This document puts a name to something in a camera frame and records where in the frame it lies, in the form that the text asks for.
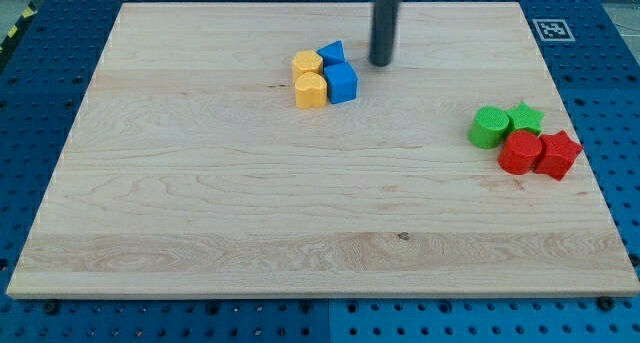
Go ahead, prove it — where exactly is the yellow heart block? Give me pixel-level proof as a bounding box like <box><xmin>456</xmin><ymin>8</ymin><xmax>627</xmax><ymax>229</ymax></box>
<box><xmin>294</xmin><ymin>72</ymin><xmax>328</xmax><ymax>109</ymax></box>

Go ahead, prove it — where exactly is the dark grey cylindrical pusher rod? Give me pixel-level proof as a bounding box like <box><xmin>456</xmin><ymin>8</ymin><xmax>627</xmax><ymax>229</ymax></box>
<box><xmin>369</xmin><ymin>0</ymin><xmax>401</xmax><ymax>67</ymax></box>

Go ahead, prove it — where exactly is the green cylinder block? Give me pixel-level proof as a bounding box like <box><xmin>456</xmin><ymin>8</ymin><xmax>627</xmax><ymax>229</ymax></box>
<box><xmin>468</xmin><ymin>106</ymin><xmax>509</xmax><ymax>149</ymax></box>

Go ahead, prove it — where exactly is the red star block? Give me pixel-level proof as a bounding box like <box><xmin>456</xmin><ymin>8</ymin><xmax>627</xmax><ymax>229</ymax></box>
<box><xmin>533</xmin><ymin>130</ymin><xmax>583</xmax><ymax>181</ymax></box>

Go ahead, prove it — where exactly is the yellow hexagon block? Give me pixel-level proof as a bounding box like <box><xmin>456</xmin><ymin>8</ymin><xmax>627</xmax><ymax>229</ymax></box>
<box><xmin>291</xmin><ymin>50</ymin><xmax>324</xmax><ymax>81</ymax></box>

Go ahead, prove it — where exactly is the blue triangle block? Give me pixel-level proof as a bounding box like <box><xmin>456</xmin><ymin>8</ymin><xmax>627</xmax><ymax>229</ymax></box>
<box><xmin>316</xmin><ymin>40</ymin><xmax>346</xmax><ymax>67</ymax></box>

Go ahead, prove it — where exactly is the white fiducial marker tag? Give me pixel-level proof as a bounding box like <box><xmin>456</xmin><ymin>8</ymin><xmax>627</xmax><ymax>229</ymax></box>
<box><xmin>533</xmin><ymin>18</ymin><xmax>575</xmax><ymax>42</ymax></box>

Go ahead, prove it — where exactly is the green star block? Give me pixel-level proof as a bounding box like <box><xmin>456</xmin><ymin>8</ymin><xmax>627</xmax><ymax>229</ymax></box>
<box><xmin>505</xmin><ymin>101</ymin><xmax>544</xmax><ymax>135</ymax></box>

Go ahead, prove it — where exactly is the blue cube block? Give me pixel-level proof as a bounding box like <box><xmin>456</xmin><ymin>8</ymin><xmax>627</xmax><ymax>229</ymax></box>
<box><xmin>324</xmin><ymin>62</ymin><xmax>358</xmax><ymax>104</ymax></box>

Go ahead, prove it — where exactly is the red cylinder block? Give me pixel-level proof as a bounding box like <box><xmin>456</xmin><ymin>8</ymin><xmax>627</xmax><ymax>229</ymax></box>
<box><xmin>497</xmin><ymin>130</ymin><xmax>542</xmax><ymax>175</ymax></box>

